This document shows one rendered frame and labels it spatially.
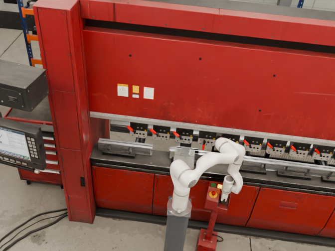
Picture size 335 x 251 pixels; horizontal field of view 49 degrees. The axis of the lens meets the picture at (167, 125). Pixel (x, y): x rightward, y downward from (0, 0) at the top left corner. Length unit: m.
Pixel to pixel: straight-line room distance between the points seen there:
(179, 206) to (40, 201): 1.95
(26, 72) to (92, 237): 1.97
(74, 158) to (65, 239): 0.98
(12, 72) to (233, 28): 1.49
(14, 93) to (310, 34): 1.98
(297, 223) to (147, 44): 2.31
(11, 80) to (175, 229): 1.61
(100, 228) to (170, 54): 2.05
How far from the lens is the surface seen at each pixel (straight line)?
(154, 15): 2.60
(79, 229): 3.97
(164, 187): 3.50
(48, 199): 4.27
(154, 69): 2.80
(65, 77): 2.78
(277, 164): 3.43
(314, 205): 3.72
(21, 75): 2.53
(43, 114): 3.76
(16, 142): 2.75
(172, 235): 3.03
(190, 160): 3.21
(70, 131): 3.09
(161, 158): 3.37
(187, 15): 2.57
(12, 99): 2.52
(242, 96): 2.91
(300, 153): 3.36
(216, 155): 2.64
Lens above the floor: 3.25
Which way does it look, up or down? 39 degrees down
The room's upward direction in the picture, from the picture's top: 5 degrees clockwise
